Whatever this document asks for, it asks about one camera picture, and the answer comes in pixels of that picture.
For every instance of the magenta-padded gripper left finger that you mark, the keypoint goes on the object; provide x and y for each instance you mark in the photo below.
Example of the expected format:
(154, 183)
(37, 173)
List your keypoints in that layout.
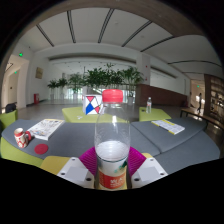
(76, 171)

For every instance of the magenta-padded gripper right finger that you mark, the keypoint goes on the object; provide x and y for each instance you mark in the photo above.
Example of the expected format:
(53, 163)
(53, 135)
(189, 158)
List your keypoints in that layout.
(148, 171)

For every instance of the clear red-capped water bottle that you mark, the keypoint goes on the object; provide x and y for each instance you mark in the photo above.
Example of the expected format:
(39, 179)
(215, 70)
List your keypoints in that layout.
(112, 153)

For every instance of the small clear water bottle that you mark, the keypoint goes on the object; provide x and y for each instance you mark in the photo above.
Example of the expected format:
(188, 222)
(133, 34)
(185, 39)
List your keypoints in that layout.
(149, 106)

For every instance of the yellow and white booklet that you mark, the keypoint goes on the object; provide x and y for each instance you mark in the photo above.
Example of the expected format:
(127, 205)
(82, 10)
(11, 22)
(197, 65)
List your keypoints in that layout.
(168, 126)

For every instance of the white illustrated magazine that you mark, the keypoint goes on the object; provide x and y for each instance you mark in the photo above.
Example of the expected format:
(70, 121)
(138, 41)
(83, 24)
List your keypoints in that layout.
(45, 128)

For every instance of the wide lime green ottoman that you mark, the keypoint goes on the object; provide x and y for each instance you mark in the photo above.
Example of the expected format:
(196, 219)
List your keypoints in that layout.
(73, 115)

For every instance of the small lime green ottoman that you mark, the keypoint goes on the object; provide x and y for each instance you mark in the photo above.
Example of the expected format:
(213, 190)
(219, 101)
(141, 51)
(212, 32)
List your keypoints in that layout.
(156, 115)

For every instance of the lime green seat block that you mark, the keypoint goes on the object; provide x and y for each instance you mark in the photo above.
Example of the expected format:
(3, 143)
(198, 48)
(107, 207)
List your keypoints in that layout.
(15, 153)

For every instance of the red and white patterned cup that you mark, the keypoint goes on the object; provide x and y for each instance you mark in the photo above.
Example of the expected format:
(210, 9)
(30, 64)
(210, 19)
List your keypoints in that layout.
(21, 138)

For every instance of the white red blue geometric box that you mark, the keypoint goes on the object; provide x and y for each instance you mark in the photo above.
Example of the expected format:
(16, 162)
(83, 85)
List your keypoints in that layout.
(91, 105)

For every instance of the wooden bench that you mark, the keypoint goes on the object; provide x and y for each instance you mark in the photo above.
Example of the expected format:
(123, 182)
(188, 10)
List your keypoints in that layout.
(200, 115)

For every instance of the red fire cabinet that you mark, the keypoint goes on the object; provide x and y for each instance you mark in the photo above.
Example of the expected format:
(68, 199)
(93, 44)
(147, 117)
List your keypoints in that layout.
(36, 98)

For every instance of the person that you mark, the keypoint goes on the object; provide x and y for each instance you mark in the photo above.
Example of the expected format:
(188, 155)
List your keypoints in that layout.
(199, 102)

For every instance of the lime green armchair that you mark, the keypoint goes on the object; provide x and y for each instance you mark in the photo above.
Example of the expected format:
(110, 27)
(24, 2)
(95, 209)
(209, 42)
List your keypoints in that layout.
(8, 119)

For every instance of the black backpack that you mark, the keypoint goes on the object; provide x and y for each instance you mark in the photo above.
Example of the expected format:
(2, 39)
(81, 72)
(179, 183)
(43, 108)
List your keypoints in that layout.
(10, 107)

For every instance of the group of green potted plants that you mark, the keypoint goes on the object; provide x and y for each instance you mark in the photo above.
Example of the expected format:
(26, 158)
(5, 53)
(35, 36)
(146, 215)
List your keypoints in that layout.
(100, 78)

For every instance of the wooden shelf unit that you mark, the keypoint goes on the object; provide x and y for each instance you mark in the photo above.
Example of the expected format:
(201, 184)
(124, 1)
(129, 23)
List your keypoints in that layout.
(216, 96)

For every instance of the green exit sign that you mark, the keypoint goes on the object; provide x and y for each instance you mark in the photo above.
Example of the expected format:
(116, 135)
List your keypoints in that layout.
(20, 54)

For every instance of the framed wall picture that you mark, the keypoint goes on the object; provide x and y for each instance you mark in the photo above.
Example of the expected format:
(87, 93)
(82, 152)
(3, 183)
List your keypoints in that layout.
(39, 73)

